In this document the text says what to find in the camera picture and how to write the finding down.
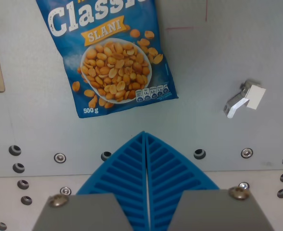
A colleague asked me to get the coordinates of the blue salted peanuts bag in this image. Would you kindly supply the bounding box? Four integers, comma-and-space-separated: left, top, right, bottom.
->
35, 0, 180, 119

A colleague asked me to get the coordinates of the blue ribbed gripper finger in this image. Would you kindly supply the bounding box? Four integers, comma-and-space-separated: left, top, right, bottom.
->
32, 130, 150, 231
145, 131, 275, 231

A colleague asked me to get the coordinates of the small metal bracket white block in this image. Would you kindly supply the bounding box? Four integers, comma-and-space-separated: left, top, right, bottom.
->
222, 79, 267, 119

